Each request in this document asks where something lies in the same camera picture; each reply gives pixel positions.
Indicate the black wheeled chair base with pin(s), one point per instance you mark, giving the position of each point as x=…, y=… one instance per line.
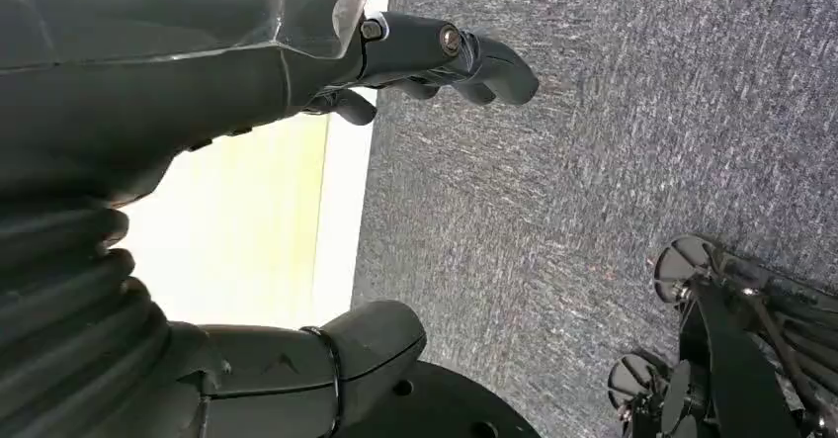
x=733, y=356

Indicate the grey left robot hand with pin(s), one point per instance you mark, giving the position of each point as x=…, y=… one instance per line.
x=131, y=61

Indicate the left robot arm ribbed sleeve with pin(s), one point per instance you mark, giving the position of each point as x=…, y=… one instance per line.
x=59, y=330

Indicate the black round robot plate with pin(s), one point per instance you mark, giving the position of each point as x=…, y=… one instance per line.
x=445, y=402

